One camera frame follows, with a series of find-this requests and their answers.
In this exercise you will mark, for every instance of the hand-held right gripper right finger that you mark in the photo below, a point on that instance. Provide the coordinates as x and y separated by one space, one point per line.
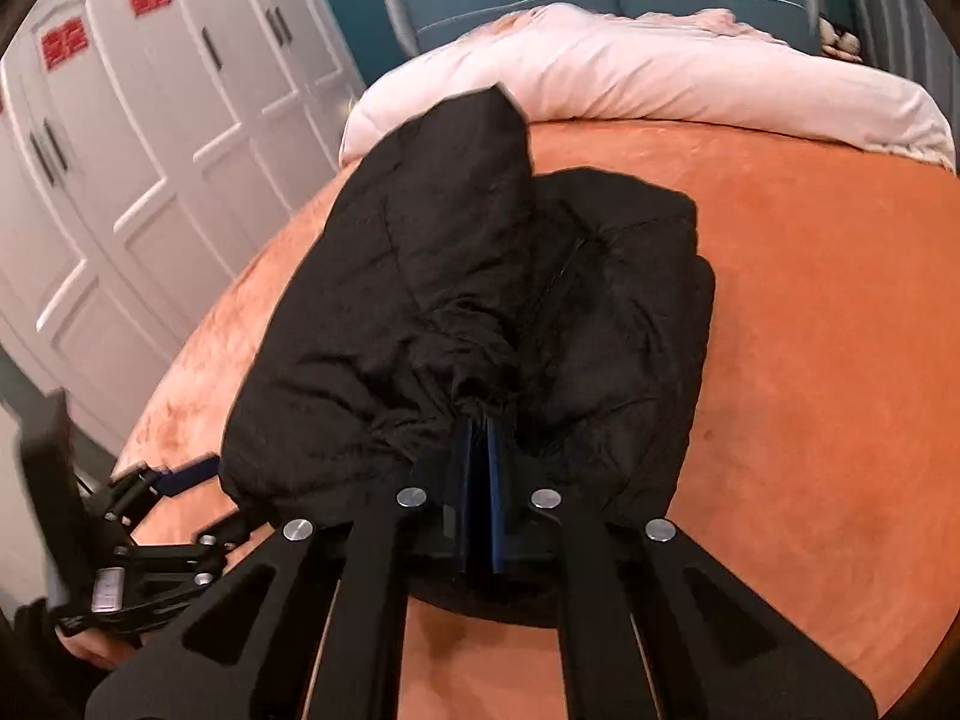
501 495

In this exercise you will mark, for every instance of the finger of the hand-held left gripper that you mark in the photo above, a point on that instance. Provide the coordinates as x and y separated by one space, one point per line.
187 474
199 555

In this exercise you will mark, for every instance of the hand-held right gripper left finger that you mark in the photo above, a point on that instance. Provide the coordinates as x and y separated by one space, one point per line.
474 495

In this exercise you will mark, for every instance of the black padded jacket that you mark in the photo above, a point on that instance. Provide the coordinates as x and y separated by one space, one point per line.
450 255

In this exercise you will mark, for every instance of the person's left forearm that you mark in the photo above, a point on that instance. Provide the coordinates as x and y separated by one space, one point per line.
30 675

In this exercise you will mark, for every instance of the person's left hand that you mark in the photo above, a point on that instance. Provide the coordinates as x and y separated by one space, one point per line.
94 646

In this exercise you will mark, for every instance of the white panelled wardrobe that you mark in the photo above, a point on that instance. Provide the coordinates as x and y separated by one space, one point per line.
150 165

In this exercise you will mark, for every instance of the orange bed blanket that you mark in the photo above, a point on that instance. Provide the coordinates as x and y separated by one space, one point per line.
825 352

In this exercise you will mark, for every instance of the white pillow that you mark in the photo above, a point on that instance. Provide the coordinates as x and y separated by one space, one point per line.
637 75

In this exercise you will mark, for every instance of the pale stuffed toy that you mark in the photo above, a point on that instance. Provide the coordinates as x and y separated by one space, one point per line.
838 37

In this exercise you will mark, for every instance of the grey curtain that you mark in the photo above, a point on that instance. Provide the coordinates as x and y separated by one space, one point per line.
892 7

